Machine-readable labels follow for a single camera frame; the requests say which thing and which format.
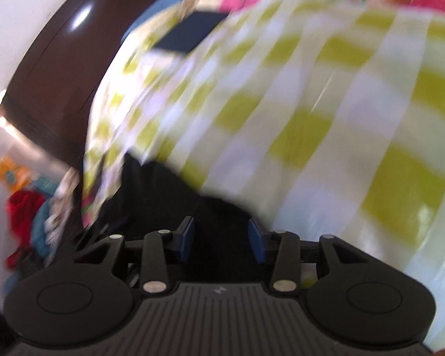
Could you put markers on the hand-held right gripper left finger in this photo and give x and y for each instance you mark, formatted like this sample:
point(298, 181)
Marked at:
point(185, 239)

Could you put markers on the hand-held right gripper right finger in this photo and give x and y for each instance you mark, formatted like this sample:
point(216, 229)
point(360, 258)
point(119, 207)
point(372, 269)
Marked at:
point(255, 240)

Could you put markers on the black pants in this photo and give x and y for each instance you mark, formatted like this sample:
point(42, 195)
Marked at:
point(215, 215)

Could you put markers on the green checked plastic sheet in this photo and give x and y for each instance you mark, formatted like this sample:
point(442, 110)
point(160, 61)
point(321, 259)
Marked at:
point(319, 118)

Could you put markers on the light blue cloth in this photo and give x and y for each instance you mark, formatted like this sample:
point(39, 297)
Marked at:
point(40, 226)

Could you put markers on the red cloth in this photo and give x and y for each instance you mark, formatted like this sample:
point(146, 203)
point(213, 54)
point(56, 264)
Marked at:
point(24, 211)

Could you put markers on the orange packet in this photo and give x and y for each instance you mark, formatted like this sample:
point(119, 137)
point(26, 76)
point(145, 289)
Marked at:
point(11, 174)

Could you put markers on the dark blue notebook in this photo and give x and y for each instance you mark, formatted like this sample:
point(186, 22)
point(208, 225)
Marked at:
point(191, 33)

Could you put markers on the dark wooden headboard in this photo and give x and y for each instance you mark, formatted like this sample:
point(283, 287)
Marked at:
point(59, 63)

